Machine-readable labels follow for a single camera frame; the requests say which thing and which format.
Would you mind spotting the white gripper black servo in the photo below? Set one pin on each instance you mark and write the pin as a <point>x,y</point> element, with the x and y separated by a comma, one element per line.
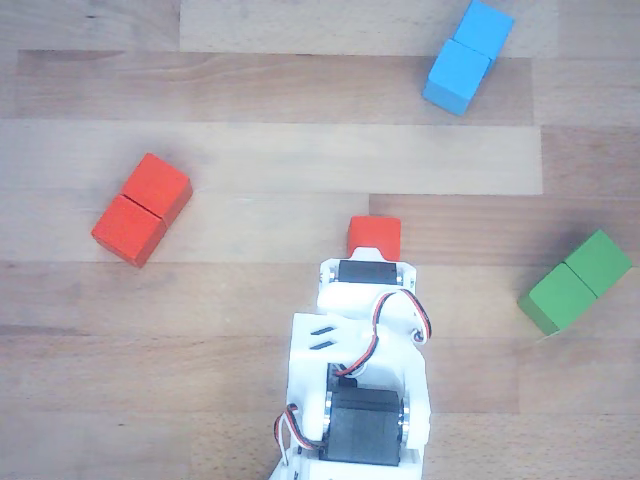
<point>367,274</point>

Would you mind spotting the small red cube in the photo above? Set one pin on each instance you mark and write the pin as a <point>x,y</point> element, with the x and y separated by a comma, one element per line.
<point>375,232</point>

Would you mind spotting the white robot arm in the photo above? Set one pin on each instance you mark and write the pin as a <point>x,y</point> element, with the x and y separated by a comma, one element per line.
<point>310,360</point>

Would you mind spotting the long blue block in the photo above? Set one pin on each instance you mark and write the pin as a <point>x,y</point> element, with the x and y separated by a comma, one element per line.
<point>462,65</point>

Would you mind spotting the long green block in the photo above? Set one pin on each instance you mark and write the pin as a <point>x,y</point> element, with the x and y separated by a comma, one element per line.
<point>575,285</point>

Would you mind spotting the long red block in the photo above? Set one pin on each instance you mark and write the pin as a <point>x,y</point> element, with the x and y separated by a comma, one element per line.
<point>142,210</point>

